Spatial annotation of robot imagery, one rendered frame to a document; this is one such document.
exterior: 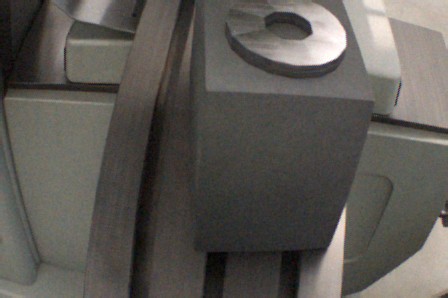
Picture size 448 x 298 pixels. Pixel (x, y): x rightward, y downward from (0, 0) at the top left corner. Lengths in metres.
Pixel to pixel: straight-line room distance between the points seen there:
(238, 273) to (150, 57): 0.27
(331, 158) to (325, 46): 0.09
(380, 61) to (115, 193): 0.48
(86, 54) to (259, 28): 0.52
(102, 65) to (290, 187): 0.50
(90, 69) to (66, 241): 0.46
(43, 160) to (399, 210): 0.62
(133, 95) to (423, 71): 0.58
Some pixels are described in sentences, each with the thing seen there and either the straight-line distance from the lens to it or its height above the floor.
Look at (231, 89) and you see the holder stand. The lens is 0.49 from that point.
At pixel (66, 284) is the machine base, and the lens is 1.47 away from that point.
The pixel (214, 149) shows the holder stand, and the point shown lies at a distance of 0.53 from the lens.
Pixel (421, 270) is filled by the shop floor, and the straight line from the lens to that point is 1.82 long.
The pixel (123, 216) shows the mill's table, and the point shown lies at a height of 0.93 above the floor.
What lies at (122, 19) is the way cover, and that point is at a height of 0.87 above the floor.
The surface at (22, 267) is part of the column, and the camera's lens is 1.43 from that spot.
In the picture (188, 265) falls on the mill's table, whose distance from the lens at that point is 0.63.
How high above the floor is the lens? 1.47
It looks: 49 degrees down
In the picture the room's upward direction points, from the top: 6 degrees clockwise
